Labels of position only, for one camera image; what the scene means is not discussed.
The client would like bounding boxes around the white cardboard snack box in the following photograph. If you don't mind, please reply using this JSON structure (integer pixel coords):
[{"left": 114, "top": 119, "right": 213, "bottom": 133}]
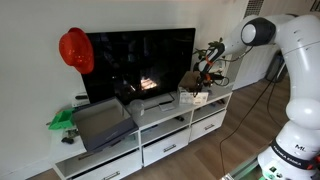
[{"left": 177, "top": 71, "right": 209, "bottom": 105}]

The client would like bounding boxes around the grey trash bin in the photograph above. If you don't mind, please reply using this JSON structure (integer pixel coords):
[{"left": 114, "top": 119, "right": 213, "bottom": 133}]
[{"left": 265, "top": 52, "right": 287, "bottom": 83}]

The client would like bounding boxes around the potted green plant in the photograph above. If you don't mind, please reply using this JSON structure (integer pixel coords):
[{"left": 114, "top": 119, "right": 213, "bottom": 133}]
[{"left": 194, "top": 38, "right": 225, "bottom": 66}]

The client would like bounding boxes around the black flat screen tv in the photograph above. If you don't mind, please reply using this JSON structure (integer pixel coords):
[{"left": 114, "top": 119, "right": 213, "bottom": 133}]
[{"left": 82, "top": 28, "right": 196, "bottom": 105}]

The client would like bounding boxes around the white tv stand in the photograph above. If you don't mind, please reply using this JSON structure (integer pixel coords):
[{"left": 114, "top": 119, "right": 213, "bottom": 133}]
[{"left": 50, "top": 86, "right": 232, "bottom": 180}]

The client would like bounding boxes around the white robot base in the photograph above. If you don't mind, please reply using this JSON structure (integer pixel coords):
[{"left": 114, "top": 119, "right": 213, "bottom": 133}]
[{"left": 258, "top": 121, "right": 320, "bottom": 180}]

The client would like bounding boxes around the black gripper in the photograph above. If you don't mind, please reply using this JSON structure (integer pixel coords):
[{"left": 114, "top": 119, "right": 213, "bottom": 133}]
[{"left": 197, "top": 61, "right": 224, "bottom": 87}]

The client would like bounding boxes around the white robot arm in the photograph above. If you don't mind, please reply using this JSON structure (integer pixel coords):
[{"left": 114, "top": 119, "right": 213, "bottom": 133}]
[{"left": 196, "top": 14, "right": 320, "bottom": 131}]

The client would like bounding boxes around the translucent plastic cup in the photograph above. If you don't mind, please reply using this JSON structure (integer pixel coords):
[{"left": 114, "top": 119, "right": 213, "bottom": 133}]
[{"left": 129, "top": 99, "right": 144, "bottom": 119}]

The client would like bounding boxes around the grey open cardboard box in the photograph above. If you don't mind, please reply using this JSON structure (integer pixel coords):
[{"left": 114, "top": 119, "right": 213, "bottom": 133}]
[{"left": 72, "top": 97, "right": 138, "bottom": 152}]

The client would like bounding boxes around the green plastic bin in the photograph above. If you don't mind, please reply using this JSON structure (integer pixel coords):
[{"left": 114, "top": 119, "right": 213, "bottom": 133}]
[{"left": 48, "top": 109, "right": 74, "bottom": 130}]

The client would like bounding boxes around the small black toy car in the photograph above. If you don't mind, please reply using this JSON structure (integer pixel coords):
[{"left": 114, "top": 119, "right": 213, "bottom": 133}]
[{"left": 61, "top": 137, "right": 74, "bottom": 144}]

